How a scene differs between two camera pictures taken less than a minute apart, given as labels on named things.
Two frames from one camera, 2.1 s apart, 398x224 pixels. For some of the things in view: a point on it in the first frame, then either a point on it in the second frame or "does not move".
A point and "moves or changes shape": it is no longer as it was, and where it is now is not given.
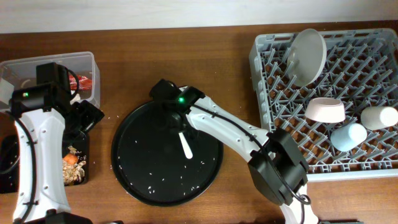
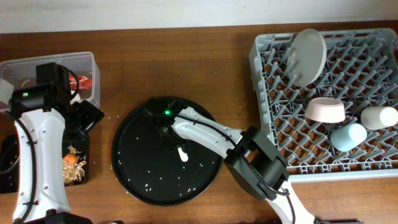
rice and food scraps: x=73 y=172 does not move
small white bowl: x=325 y=110 does not move
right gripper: x=176 y=125 to x=169 y=144
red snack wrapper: x=84 y=83 does not move
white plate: x=306 y=58 does not move
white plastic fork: x=186 y=146 moves or changes shape
